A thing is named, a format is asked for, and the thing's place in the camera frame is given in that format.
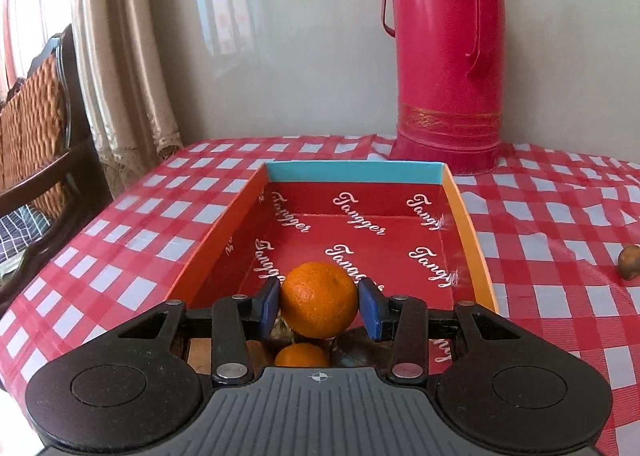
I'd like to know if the small orange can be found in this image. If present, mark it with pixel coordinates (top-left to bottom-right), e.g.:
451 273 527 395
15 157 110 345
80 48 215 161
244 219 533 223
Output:
274 342 332 368

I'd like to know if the blue plaid cushion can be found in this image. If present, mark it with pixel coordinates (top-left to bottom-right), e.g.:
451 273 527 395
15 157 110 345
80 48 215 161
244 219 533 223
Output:
0 206 51 267

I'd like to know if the red checked tablecloth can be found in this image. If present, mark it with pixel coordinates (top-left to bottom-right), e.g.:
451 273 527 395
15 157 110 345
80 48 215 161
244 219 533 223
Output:
0 133 640 456

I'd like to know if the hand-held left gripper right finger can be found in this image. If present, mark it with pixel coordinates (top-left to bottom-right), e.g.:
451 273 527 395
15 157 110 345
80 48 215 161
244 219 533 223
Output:
357 277 523 384

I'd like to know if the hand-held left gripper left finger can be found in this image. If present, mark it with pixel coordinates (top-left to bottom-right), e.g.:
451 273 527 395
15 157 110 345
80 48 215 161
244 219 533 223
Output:
117 277 283 384

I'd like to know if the beige curtain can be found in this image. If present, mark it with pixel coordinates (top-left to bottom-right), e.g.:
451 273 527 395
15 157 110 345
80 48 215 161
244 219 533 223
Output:
72 0 183 197

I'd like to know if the large orange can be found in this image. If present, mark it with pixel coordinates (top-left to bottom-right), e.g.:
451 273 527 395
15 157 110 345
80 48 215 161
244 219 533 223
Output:
280 261 360 339

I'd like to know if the colourful cardboard box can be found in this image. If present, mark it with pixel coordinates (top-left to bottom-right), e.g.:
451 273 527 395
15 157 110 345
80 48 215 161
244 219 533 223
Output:
167 161 501 377

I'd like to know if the brown kiwi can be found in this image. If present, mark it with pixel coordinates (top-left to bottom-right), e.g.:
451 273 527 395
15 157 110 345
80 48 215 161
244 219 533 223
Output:
186 336 275 379
618 245 640 281

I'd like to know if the dark wooden wicker chair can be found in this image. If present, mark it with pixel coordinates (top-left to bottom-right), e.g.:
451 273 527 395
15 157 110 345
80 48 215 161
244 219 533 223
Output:
0 24 113 304

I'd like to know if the red thermos flask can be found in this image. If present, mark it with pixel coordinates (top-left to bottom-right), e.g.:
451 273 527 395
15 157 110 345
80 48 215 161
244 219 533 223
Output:
381 0 503 177

